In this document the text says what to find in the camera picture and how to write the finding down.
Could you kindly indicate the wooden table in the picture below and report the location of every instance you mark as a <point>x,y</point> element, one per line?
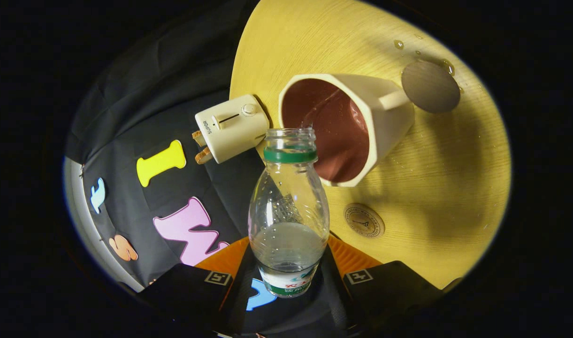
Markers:
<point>431,188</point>

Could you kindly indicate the black backdrop cloth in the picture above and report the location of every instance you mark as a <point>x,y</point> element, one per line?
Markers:
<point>126,108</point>

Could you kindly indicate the round printed coaster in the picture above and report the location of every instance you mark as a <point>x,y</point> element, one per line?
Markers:
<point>364,220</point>

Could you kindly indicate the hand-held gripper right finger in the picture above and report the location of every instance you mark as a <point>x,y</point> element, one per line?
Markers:
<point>338,295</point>

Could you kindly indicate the white toaster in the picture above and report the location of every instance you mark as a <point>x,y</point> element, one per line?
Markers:
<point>234,129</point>

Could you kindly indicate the toasted bread slice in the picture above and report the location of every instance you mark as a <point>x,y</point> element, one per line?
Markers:
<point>199,138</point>
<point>204,156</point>

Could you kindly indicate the clear plastic juice bottle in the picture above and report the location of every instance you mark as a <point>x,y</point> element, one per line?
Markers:
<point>288,253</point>

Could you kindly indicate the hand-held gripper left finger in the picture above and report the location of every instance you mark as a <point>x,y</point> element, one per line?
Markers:
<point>237,295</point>

